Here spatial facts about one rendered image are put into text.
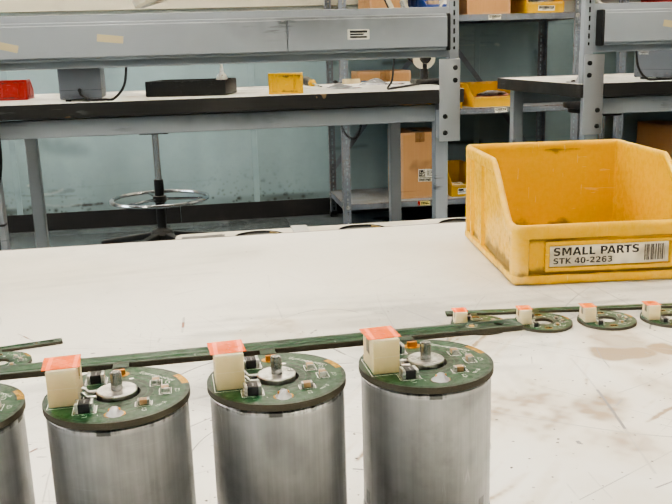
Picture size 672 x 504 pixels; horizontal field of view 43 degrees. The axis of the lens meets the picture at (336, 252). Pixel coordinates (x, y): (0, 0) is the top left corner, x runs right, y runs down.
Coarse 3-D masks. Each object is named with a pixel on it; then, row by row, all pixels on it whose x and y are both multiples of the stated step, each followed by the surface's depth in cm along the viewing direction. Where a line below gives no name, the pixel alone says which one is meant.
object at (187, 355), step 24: (336, 336) 17; (360, 336) 17; (408, 336) 17; (432, 336) 17; (456, 336) 17; (96, 360) 16; (120, 360) 16; (144, 360) 16; (168, 360) 16; (192, 360) 16
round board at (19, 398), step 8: (0, 384) 15; (0, 392) 15; (8, 392) 15; (16, 392) 15; (0, 400) 15; (8, 400) 15; (16, 400) 15; (24, 400) 15; (0, 408) 14; (8, 408) 14; (16, 408) 14; (24, 408) 14; (0, 416) 14; (8, 416) 14; (16, 416) 14; (0, 424) 14; (8, 424) 14
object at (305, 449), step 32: (224, 416) 15; (256, 416) 14; (288, 416) 14; (320, 416) 14; (224, 448) 15; (256, 448) 14; (288, 448) 14; (320, 448) 15; (224, 480) 15; (256, 480) 14; (288, 480) 14; (320, 480) 15
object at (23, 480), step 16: (0, 432) 14; (16, 432) 14; (0, 448) 14; (16, 448) 14; (0, 464) 14; (16, 464) 14; (0, 480) 14; (16, 480) 14; (32, 480) 15; (0, 496) 14; (16, 496) 14; (32, 496) 15
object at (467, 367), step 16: (400, 352) 16; (448, 352) 16; (464, 352) 16; (480, 352) 16; (368, 368) 16; (400, 368) 15; (416, 368) 15; (448, 368) 15; (464, 368) 15; (480, 368) 15; (384, 384) 15; (400, 384) 15; (416, 384) 15; (432, 384) 15; (448, 384) 15; (464, 384) 15; (480, 384) 15
